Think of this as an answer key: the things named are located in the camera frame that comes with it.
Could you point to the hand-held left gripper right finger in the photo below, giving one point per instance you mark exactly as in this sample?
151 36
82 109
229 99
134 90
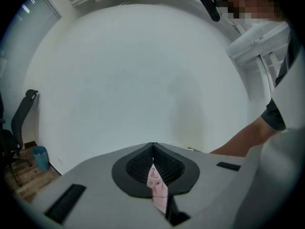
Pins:
209 182

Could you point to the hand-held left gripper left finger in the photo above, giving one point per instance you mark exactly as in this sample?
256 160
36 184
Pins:
100 187

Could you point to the pink fleece clothes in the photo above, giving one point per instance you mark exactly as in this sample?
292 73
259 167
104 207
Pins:
157 190

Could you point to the person's right forearm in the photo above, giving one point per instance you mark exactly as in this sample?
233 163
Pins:
238 142

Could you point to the teal waste bin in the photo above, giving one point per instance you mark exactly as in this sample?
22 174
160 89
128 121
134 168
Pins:
41 157

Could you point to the person's dark shirt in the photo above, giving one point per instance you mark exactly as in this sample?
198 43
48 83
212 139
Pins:
274 118

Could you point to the black office chair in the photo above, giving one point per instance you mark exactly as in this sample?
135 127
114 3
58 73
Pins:
20 120

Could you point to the white insulated pipe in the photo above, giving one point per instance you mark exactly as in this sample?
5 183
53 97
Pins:
252 44

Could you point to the person's head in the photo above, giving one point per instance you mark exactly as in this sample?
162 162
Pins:
250 1

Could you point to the black head-worn camera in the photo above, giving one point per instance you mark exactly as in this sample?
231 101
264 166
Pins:
209 6

